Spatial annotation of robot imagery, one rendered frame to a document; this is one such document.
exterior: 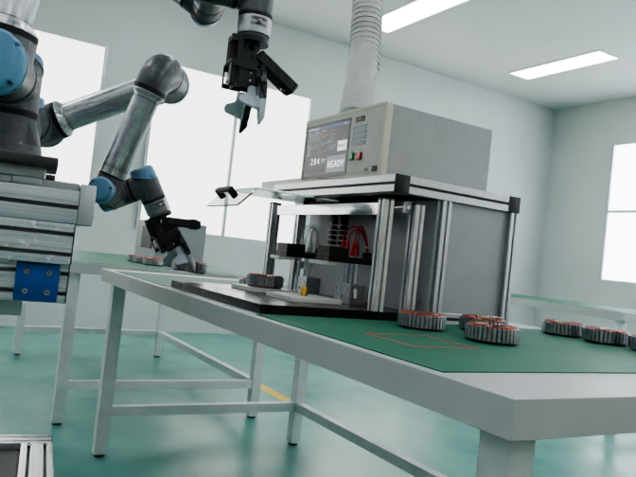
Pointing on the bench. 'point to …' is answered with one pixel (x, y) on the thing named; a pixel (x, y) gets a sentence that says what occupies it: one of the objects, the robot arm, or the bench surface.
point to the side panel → (473, 262)
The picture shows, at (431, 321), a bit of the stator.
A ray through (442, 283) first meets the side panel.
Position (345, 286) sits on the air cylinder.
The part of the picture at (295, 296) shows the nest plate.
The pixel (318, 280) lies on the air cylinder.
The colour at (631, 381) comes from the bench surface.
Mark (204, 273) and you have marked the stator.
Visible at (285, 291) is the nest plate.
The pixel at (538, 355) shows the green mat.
